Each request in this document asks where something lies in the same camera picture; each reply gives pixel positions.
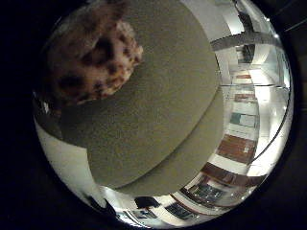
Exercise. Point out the grey metal beam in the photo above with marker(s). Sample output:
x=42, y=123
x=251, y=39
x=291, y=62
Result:
x=243, y=40

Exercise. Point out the black floor chair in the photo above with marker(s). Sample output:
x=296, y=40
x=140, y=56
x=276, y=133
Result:
x=145, y=202

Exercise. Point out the dark wall screen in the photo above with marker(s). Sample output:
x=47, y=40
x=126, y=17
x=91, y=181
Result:
x=180, y=211

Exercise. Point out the brown framed window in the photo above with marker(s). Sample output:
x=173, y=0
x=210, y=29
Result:
x=220, y=185

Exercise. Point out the leopard print plush toy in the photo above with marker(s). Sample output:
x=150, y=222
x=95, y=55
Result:
x=96, y=54

